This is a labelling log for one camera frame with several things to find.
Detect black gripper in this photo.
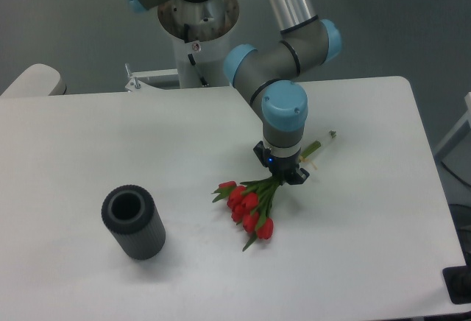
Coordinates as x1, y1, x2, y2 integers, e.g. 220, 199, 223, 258
253, 141, 309, 185

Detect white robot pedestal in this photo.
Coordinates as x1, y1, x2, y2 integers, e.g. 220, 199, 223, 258
157, 0, 239, 80

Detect red tulip bouquet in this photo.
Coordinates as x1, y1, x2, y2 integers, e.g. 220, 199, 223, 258
212, 130, 338, 251

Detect dark grey ribbed vase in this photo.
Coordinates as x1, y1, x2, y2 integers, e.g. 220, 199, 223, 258
101, 185, 166, 260

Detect black pedestal cable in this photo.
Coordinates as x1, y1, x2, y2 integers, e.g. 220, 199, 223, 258
186, 53, 210, 88

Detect white metal base frame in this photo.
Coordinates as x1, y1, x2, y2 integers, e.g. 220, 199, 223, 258
124, 63, 230, 92

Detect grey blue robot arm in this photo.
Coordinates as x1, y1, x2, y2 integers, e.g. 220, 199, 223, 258
127, 0, 342, 185

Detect white chair armrest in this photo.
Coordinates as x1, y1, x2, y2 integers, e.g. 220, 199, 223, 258
1, 63, 67, 99

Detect white furniture leg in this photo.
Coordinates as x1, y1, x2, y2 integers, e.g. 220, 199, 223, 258
433, 93, 470, 161

